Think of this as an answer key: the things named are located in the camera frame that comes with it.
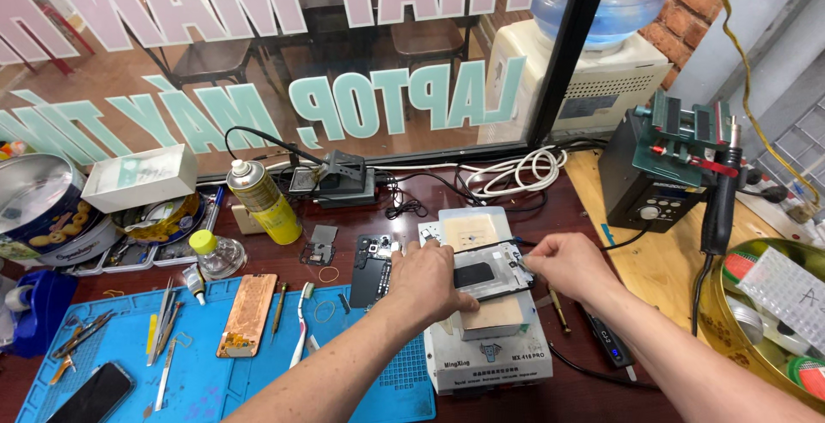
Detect yellow twisted cable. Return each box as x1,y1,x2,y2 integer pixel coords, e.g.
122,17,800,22
718,0,823,209

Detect red stool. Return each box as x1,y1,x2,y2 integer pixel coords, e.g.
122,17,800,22
0,3,95,77

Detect dark metal pliers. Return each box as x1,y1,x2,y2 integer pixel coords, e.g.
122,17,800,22
52,310,117,360

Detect person's right hand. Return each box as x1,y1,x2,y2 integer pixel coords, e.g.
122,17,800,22
522,232,621,305

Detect yellow spray can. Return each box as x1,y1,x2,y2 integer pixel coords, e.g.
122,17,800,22
226,159,304,246

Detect white bubble sheet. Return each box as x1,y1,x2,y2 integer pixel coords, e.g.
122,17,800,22
737,246,825,353

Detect blue cookie tin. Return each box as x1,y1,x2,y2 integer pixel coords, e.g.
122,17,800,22
0,153,121,267

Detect green board holder clamp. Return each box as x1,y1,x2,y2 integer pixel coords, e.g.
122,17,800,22
632,91,741,187

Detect white wire rack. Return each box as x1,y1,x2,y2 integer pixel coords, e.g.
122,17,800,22
753,93,825,187

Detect black usb tester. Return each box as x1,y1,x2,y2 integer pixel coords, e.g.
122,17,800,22
547,310,660,391

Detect tangled black cables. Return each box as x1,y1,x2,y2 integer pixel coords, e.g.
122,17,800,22
385,172,549,220

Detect silver scalpel knife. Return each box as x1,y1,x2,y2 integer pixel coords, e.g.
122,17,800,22
154,338,177,412

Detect brass handle screwdriver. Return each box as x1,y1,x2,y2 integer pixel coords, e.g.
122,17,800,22
271,282,289,338
547,284,573,335

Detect black soldering iron stand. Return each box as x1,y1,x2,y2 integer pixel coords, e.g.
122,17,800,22
224,125,379,210

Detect person's left hand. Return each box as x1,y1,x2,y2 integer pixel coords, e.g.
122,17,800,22
389,240,482,326

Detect round gold tin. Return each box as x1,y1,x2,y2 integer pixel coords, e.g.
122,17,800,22
697,237,825,411

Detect black phone mid frame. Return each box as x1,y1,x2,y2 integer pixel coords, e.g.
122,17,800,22
348,234,404,310

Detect small black board frame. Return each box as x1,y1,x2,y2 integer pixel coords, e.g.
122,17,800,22
299,242,336,267

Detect beige socket box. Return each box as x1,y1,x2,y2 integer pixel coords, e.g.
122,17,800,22
231,203,266,236

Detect clear bottle yellow cap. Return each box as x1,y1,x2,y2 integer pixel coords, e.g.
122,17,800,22
189,229,248,281

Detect bunch of metal tweezers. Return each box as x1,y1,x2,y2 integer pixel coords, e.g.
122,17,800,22
146,277,185,368

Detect black hot air handle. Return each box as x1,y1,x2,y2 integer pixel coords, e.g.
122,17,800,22
691,123,744,338

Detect small white glue tube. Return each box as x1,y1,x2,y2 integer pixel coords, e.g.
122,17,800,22
182,264,208,307

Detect black hot air station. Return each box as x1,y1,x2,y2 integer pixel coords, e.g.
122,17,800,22
597,108,710,234

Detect white toothbrush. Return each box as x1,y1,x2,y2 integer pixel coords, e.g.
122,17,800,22
289,282,316,370

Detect clear plastic parts tray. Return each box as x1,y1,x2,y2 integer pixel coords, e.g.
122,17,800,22
61,185,225,276

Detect white screen separator machine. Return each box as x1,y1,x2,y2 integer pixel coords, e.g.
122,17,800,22
418,207,554,397

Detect white water dispenser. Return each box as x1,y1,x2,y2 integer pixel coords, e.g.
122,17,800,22
484,20,674,144

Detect gold tin lid with parts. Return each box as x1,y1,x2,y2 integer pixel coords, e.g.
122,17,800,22
113,191,208,245

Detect tan silicone pad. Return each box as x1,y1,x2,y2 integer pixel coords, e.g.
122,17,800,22
438,207,538,341

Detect white cardboard box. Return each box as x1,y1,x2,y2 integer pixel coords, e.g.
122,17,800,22
81,143,199,214

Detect copper phone back plate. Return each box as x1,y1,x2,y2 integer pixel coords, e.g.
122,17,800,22
216,274,278,359

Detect blue silicone work mat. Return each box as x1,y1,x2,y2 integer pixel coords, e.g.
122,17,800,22
16,276,438,423

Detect coiled white cable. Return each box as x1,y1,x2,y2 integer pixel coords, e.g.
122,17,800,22
377,145,568,200

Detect blue tape dispenser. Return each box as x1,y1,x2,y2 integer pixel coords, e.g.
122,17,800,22
0,270,79,358

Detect brown chair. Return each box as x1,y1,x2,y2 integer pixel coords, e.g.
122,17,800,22
153,35,260,90
389,16,468,77

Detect black smartphone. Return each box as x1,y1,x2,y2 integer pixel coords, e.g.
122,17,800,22
45,362,137,423

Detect orange handle cutter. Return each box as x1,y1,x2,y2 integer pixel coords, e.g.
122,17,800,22
49,355,77,386

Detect blue water bottle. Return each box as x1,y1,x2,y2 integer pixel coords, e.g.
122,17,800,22
531,0,681,51

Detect red green tape roll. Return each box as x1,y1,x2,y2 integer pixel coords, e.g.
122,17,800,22
721,250,759,286
789,356,825,402

